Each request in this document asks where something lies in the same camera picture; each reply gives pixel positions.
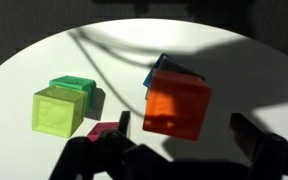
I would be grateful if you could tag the grey block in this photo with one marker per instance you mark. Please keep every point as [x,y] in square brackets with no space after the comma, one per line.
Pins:
[169,64]

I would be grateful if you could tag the dark green block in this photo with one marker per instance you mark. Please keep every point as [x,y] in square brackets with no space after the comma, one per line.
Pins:
[78,83]

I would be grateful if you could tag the orange block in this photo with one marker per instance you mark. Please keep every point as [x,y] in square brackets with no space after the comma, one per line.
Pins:
[176,116]

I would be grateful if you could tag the round white table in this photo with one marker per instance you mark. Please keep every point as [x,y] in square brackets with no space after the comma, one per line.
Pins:
[245,76]

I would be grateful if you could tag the magenta block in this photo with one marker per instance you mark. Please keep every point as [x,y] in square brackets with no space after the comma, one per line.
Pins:
[95,132]

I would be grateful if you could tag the blue block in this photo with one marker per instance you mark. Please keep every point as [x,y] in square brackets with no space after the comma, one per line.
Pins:
[149,77]

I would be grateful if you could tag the light green block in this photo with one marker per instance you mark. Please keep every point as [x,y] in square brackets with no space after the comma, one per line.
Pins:
[58,110]

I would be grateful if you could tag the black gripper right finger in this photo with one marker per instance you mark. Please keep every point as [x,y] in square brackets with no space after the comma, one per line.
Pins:
[268,152]

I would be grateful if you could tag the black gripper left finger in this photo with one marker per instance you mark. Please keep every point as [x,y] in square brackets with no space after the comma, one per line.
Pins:
[113,152]

